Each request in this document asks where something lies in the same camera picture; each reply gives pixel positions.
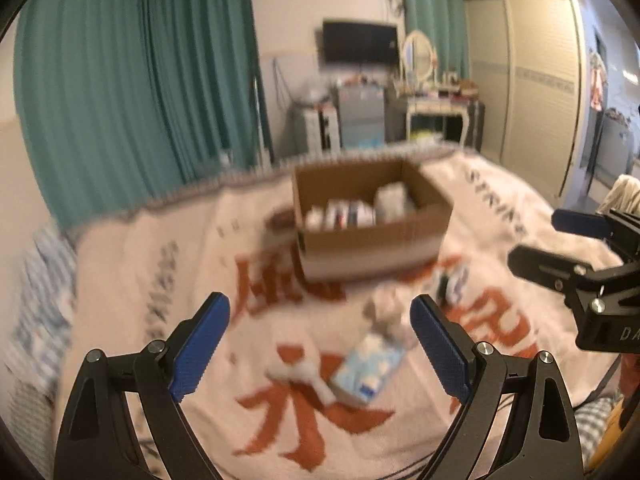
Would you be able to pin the white sock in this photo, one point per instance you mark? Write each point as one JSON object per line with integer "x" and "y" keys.
{"x": 297, "y": 375}

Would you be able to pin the grey white soft toy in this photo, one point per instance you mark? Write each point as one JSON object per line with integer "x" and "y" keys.
{"x": 387, "y": 317}

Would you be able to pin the white packets in box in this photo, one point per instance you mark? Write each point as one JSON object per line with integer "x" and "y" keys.
{"x": 360, "y": 210}

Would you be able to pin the cream cloth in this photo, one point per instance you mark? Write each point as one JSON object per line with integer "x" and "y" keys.
{"x": 625, "y": 192}

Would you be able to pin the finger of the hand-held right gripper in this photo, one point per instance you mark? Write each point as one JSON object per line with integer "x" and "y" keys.
{"x": 575, "y": 221}
{"x": 542, "y": 265}

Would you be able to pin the brown cardboard box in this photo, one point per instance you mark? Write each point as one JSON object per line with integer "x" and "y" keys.
{"x": 370, "y": 252}

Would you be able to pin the grey small fridge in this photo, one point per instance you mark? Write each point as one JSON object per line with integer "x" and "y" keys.
{"x": 361, "y": 115}

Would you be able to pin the dark small pouch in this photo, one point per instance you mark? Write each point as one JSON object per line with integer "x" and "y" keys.
{"x": 450, "y": 285}

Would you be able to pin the grey checkered cloth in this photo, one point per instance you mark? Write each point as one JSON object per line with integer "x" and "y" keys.
{"x": 597, "y": 427}

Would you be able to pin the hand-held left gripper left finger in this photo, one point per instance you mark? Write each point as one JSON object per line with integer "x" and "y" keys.
{"x": 200, "y": 345}

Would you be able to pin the white dressing table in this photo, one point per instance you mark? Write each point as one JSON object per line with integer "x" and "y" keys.
{"x": 440, "y": 110}

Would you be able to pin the blue checkered bedsheet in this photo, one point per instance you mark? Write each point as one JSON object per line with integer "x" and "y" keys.
{"x": 37, "y": 305}

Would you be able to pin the white drawer unit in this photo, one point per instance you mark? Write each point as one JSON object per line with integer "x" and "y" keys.
{"x": 320, "y": 127}

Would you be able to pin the light blue tissue pack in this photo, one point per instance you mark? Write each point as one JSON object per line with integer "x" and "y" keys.
{"x": 367, "y": 372}

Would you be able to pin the oval vanity mirror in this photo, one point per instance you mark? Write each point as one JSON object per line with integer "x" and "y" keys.
{"x": 417, "y": 55}

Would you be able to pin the teal curtain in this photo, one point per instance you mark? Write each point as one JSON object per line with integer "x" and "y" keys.
{"x": 432, "y": 15}
{"x": 125, "y": 85}

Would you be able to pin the black wall television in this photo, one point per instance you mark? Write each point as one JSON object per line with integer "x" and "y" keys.
{"x": 359, "y": 42}

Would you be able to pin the white red printed blanket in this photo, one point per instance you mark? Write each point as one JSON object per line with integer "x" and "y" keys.
{"x": 210, "y": 270}

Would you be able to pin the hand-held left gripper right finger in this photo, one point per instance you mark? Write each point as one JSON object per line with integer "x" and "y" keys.
{"x": 440, "y": 350}

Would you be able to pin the cream sliding wardrobe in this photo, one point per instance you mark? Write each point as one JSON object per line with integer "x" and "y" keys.
{"x": 527, "y": 80}

